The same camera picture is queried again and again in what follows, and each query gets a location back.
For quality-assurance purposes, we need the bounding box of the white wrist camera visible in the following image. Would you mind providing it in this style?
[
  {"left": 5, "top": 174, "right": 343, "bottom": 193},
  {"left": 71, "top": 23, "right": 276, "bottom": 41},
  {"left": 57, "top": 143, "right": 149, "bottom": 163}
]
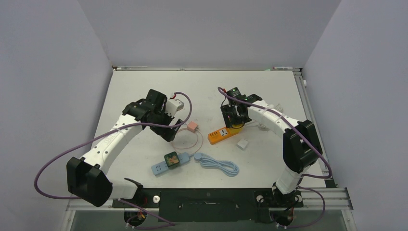
[
  {"left": 224, "top": 87, "right": 245, "bottom": 99},
  {"left": 165, "top": 98, "right": 184, "bottom": 117}
]

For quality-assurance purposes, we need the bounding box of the light blue power strip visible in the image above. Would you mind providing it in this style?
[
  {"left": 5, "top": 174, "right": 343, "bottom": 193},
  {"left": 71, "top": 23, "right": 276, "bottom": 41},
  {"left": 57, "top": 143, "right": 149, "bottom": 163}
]
[{"left": 151, "top": 152, "right": 190, "bottom": 176}]

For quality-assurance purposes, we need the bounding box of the pink charger plug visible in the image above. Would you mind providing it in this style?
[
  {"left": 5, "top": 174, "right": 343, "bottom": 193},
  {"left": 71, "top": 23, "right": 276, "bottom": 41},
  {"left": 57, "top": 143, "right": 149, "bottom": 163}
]
[{"left": 187, "top": 121, "right": 199, "bottom": 133}]

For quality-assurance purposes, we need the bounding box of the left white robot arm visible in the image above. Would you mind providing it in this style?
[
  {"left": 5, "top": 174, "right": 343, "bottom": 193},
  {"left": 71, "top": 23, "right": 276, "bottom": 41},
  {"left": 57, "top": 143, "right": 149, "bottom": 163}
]
[{"left": 66, "top": 89, "right": 184, "bottom": 207}]

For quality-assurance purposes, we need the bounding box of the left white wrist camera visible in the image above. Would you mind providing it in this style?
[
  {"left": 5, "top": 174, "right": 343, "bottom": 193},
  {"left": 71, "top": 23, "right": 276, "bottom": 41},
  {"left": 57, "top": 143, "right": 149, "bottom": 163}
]
[{"left": 165, "top": 98, "right": 184, "bottom": 117}]

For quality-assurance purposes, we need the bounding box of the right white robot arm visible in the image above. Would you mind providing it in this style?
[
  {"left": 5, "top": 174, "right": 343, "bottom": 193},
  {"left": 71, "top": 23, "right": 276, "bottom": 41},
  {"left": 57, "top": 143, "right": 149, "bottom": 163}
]
[{"left": 218, "top": 87, "right": 323, "bottom": 206}]

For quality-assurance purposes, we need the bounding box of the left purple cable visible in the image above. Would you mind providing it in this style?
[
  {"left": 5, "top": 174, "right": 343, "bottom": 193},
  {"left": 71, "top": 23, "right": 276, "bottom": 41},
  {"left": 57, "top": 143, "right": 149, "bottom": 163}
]
[{"left": 34, "top": 92, "right": 193, "bottom": 230}]

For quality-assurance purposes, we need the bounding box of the dark green cube adapter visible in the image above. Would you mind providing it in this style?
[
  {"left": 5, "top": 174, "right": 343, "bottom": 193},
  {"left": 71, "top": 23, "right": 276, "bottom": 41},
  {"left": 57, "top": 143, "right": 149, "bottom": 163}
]
[{"left": 164, "top": 152, "right": 180, "bottom": 169}]

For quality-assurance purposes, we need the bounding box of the yellow cube adapter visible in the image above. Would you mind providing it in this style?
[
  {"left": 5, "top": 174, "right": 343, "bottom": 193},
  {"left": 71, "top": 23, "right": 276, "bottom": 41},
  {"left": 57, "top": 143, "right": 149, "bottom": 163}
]
[{"left": 229, "top": 123, "right": 245, "bottom": 134}]

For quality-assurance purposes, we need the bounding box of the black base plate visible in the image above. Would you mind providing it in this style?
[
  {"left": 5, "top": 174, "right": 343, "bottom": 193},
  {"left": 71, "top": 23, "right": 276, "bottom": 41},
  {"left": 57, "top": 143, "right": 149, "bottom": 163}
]
[{"left": 128, "top": 188, "right": 304, "bottom": 222}]

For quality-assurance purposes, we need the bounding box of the aluminium frame rail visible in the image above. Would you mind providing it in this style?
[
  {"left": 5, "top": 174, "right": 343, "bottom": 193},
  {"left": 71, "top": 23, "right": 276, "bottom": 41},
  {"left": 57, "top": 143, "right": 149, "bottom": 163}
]
[{"left": 65, "top": 66, "right": 354, "bottom": 231}]

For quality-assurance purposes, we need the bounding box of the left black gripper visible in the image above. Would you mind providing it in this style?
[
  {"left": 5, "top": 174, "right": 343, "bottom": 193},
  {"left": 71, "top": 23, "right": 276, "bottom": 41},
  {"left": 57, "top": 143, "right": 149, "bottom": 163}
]
[{"left": 147, "top": 107, "right": 181, "bottom": 141}]

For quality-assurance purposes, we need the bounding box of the orange power strip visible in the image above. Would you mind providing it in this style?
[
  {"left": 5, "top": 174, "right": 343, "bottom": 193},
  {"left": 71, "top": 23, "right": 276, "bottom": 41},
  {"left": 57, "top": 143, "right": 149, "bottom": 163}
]
[{"left": 207, "top": 127, "right": 238, "bottom": 145}]

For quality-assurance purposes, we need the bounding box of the purple cable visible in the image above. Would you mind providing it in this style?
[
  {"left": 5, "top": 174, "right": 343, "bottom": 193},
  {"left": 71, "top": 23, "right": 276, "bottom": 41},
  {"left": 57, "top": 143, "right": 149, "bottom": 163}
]
[
  {"left": 217, "top": 87, "right": 333, "bottom": 230},
  {"left": 34, "top": 92, "right": 193, "bottom": 230}
]

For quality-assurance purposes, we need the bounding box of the white plug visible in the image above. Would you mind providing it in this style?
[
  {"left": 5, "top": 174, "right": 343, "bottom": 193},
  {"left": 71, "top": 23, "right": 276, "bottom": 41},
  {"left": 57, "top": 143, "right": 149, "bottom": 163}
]
[{"left": 236, "top": 139, "right": 249, "bottom": 151}]

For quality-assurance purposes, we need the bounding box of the light blue cable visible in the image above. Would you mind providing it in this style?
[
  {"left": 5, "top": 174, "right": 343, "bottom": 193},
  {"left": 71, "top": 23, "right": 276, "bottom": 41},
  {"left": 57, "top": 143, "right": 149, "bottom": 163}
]
[{"left": 193, "top": 152, "right": 240, "bottom": 178}]

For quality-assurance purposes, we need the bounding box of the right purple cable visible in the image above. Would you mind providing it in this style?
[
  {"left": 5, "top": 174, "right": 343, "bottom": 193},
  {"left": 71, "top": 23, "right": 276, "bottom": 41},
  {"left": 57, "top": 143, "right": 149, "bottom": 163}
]
[{"left": 217, "top": 87, "right": 333, "bottom": 230}]

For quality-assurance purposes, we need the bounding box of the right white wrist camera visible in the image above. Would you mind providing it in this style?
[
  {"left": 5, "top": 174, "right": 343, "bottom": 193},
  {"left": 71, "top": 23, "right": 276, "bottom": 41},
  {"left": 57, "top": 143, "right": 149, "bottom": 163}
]
[{"left": 224, "top": 87, "right": 245, "bottom": 99}]

